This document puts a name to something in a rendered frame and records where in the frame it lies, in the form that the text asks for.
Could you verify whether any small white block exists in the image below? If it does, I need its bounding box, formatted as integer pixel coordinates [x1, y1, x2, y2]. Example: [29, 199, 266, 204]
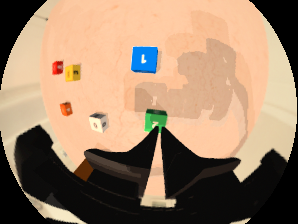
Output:
[89, 112, 108, 133]

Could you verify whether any blue block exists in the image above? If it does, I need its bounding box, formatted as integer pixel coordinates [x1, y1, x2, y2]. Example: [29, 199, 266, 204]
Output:
[130, 47, 158, 73]

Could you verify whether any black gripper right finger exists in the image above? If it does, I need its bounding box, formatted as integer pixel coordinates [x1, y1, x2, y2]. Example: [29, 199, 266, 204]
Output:
[161, 127, 241, 200]

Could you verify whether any green digit block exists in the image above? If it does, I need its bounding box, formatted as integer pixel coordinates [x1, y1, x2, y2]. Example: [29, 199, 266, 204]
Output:
[144, 109, 168, 133]

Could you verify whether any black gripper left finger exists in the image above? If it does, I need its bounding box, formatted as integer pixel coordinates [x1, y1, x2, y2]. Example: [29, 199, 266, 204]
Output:
[84, 125, 160, 198]

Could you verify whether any red block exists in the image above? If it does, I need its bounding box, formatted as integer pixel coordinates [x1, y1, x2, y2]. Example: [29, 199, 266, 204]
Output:
[52, 60, 64, 76]

